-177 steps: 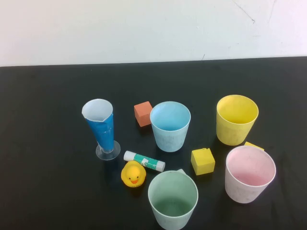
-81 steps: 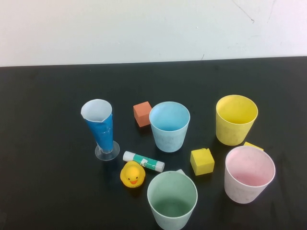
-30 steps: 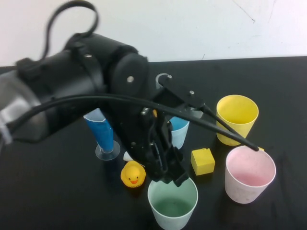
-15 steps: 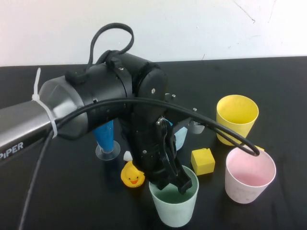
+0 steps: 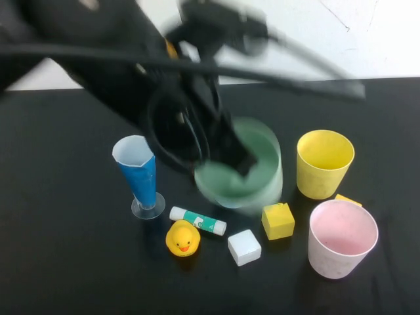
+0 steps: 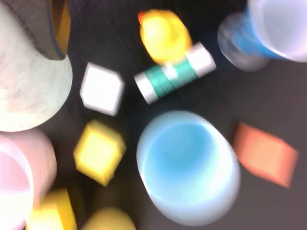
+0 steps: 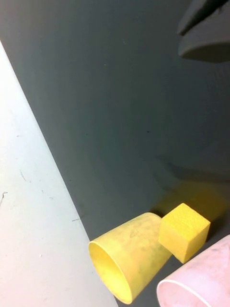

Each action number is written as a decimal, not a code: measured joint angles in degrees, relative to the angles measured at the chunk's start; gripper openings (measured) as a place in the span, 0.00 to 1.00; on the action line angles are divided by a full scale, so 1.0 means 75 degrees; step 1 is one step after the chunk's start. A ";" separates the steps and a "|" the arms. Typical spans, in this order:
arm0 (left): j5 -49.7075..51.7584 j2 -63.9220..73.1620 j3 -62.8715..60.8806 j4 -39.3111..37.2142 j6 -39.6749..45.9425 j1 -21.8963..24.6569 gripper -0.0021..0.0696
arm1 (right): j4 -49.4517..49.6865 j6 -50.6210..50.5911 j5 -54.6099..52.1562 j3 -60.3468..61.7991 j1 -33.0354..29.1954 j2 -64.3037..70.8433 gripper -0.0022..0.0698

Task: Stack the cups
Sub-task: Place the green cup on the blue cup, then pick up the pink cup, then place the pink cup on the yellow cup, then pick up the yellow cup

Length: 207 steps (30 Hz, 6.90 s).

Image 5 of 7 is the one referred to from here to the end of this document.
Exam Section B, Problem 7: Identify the looped black cable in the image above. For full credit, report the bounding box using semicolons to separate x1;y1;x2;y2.
146;88;211;173

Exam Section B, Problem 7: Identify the blue conical measuring cup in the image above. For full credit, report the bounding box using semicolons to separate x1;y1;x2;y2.
112;135;167;220

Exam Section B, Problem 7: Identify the long black cable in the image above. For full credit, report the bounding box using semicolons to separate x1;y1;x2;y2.
0;44;367;101

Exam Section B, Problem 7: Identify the yellow rubber duck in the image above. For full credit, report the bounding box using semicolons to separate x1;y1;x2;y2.
165;219;201;258

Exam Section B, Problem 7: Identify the white green glue stick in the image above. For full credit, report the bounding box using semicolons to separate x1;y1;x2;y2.
169;206;228;236

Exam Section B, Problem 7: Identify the green plastic cup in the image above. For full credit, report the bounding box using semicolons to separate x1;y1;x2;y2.
193;117;284;215

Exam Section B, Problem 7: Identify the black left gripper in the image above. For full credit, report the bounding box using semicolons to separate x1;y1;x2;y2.
144;62;260;178

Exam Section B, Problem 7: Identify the yellow foam cube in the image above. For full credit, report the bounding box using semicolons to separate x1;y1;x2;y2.
261;202;296;241
334;194;364;207

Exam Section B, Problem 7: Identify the white foam cube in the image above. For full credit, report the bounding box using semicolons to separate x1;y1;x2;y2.
227;229;263;267

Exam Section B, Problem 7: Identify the pink plastic cup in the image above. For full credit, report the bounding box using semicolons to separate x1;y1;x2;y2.
308;199;379;280

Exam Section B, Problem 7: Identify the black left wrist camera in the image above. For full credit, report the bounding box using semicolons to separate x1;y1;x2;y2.
165;0;273;62

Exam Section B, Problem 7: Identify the yellow plastic cup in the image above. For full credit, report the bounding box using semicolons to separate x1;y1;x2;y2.
297;129;356;200

